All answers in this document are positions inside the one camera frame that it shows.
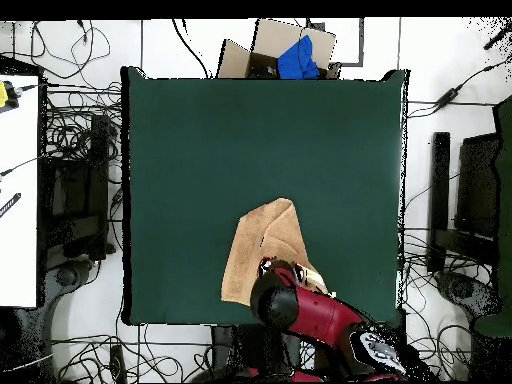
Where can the tan terry towel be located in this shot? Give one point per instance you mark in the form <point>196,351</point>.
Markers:
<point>256,240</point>

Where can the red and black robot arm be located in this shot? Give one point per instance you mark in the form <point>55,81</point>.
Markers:
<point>320,316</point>

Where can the black flat bar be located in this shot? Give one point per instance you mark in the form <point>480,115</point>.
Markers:
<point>10,204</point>

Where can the dark green table cloth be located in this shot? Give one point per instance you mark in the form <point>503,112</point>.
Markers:
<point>240,132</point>

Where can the black long beam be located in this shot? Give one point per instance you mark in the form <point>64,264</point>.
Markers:
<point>439,180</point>

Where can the black power strip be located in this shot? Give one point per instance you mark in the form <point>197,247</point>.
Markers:
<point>117,364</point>

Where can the blue cloth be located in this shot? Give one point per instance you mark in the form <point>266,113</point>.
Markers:
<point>298,60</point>

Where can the black equipment stand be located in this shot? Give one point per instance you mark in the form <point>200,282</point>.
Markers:
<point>98,160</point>

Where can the green draped cloth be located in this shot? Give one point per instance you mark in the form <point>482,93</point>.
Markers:
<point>504,200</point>

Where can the brown cardboard box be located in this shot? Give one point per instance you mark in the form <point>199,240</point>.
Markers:
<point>276,38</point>

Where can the white desk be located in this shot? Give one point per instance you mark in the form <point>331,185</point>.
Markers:
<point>18,240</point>

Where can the black rod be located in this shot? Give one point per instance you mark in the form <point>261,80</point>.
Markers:
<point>498,38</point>

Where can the yellow and black tool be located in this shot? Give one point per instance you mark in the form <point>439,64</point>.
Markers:
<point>3,94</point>

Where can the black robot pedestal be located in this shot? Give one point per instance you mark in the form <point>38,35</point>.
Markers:
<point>240,352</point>

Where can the black round pedestal foot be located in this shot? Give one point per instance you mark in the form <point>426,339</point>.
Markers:
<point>66,276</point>
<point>460,290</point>

